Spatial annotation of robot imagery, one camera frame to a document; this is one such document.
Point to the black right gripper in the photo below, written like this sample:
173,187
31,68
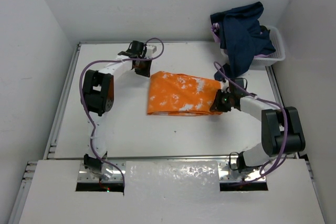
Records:
217,105

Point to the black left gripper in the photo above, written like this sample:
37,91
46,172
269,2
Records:
146,72

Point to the orange tie-dye trousers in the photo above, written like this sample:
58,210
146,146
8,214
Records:
177,94

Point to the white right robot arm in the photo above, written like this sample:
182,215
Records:
281,130

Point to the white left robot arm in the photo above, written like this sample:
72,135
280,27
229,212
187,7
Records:
96,86

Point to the dark navy blue trousers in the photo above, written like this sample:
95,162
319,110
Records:
248,14

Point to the lilac garment in basket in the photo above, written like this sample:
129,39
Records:
215,30

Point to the white plastic laundry basket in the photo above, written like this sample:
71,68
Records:
245,45

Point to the white front cover panel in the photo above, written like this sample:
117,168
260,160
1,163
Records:
170,192

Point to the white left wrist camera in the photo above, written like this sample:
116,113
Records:
150,51

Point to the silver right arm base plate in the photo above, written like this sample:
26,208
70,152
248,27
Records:
227,175

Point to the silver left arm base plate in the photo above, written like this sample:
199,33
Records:
109,174

